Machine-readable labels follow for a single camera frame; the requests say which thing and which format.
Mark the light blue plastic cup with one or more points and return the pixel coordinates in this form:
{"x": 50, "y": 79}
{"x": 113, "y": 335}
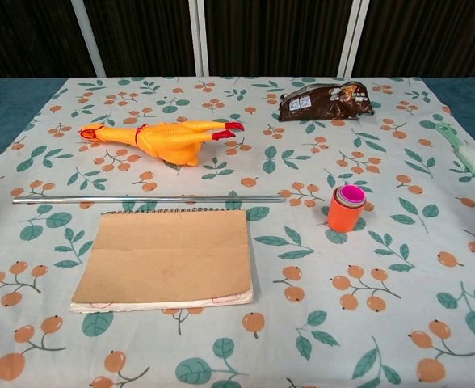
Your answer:
{"x": 350, "y": 203}

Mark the yellow rubber chicken toy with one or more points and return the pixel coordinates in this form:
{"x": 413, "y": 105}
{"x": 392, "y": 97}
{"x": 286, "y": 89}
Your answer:
{"x": 169, "y": 141}

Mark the floral print tablecloth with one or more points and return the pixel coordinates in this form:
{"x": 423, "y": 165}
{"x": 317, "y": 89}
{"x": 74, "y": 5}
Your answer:
{"x": 302, "y": 262}

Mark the silver metal rod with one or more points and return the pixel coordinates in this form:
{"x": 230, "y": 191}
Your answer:
{"x": 140, "y": 199}

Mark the brown spiral notebook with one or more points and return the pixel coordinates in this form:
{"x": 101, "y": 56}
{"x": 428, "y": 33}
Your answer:
{"x": 165, "y": 258}

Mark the orange plastic cup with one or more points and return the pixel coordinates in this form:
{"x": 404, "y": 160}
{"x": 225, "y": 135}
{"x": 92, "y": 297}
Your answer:
{"x": 342, "y": 220}

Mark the brown snack bag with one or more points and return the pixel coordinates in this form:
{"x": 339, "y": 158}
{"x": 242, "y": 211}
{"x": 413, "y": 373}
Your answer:
{"x": 322, "y": 107}

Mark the green scrubbing brush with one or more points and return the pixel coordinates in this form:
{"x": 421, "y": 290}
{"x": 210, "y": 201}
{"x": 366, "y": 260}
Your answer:
{"x": 473, "y": 159}

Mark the teal table cover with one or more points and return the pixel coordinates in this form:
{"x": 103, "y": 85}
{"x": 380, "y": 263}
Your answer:
{"x": 3, "y": 105}

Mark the white frame post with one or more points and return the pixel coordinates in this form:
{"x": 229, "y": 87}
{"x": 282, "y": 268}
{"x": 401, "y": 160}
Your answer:
{"x": 88, "y": 36}
{"x": 352, "y": 36}
{"x": 199, "y": 36}

